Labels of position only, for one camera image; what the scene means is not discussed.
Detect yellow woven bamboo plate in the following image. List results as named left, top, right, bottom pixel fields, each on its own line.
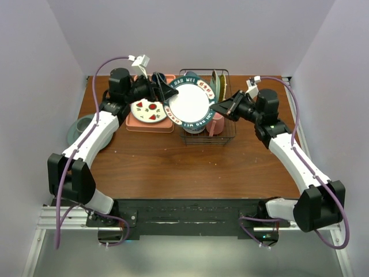
left=219, top=74, right=227, bottom=102

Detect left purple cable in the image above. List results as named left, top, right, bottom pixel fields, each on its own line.
left=54, top=56, right=130, bottom=250

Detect pink ceramic mug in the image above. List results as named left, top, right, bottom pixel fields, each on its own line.
left=206, top=113, right=225, bottom=137

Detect dark blue mug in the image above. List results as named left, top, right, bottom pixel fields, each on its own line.
left=152, top=72, right=167, bottom=84

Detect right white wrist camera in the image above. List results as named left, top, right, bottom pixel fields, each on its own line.
left=246, top=76, right=261, bottom=99

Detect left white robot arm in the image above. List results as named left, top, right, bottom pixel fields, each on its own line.
left=47, top=68, right=178, bottom=226

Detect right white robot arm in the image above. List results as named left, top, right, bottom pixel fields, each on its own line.
left=210, top=89, right=347, bottom=233

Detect white plate red characters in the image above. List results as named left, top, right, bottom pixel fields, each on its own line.
left=184, top=71, right=200, bottom=84

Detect light green flower plate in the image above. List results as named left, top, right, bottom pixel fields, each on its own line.
left=210, top=70, right=220, bottom=100

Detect pink plastic tray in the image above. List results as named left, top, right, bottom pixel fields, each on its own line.
left=126, top=74, right=175, bottom=133

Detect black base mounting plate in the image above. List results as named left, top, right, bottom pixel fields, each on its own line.
left=86, top=198, right=291, bottom=243

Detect grey green saucer plate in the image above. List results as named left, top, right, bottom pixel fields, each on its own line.
left=67, top=114, right=114, bottom=151

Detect white watermelon pattern plate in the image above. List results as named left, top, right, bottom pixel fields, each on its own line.
left=130, top=99, right=167, bottom=124

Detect grey metal mug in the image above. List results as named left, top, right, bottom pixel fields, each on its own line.
left=76, top=117, right=93, bottom=134

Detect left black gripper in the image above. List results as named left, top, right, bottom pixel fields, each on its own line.
left=125, top=73, right=178, bottom=104

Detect green rim white plate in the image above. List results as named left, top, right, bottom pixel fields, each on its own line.
left=163, top=76, right=217, bottom=129

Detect black wire dish rack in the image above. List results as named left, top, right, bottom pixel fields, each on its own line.
left=178, top=68, right=236, bottom=145

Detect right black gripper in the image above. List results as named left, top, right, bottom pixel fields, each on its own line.
left=211, top=89, right=263, bottom=124

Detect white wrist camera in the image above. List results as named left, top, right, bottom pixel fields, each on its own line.
left=128, top=55, right=150, bottom=78
left=246, top=76, right=261, bottom=99

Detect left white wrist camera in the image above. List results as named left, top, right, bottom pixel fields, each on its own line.
left=128, top=55, right=150, bottom=78

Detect blue white porcelain bowl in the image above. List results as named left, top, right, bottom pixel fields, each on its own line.
left=183, top=127, right=205, bottom=134

